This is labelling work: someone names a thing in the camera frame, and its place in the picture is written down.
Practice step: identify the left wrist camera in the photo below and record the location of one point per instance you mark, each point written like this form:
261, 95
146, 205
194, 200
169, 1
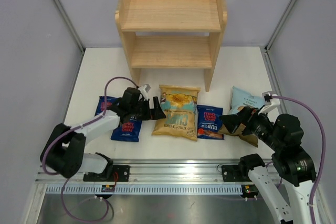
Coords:
144, 90

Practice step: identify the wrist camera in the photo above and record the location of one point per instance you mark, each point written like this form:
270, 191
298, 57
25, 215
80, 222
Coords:
144, 90
271, 102

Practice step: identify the blue Burts bag centre left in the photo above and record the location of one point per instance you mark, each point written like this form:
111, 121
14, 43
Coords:
127, 132

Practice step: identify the wooden two-tier shelf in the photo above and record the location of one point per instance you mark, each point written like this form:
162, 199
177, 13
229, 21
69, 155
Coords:
184, 34

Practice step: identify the white slotted cable duct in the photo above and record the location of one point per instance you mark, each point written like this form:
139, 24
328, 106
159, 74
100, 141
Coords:
123, 189

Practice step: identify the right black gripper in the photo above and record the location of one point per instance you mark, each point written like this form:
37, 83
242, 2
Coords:
248, 116

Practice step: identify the light blue cassava chips bag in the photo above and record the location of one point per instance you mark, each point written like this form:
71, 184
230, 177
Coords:
240, 99

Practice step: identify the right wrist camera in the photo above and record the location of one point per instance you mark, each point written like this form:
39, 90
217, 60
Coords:
271, 102

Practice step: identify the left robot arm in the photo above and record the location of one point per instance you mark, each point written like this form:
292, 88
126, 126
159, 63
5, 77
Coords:
64, 152

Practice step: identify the yellow kettle chips bag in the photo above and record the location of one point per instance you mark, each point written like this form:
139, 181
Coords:
179, 105

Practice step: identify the aluminium mounting rail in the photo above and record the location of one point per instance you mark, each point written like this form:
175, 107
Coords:
175, 171

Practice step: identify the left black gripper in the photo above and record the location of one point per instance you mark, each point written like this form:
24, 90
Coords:
158, 114

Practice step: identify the blue Burts bag right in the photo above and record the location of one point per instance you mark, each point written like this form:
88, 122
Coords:
208, 122

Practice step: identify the blue Burts bag far left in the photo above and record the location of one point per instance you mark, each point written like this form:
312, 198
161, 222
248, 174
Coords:
103, 103

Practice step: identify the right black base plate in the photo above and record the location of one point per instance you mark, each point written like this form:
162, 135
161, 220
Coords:
231, 173

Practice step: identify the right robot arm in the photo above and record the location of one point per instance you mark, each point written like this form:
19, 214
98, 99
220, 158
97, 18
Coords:
291, 161

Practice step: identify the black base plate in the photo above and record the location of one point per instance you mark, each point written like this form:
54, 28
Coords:
231, 173
119, 173

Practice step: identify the blue burts bag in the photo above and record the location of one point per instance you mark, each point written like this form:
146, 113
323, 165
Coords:
208, 122
103, 103
127, 132

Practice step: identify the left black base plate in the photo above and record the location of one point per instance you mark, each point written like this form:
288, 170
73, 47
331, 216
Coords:
119, 173

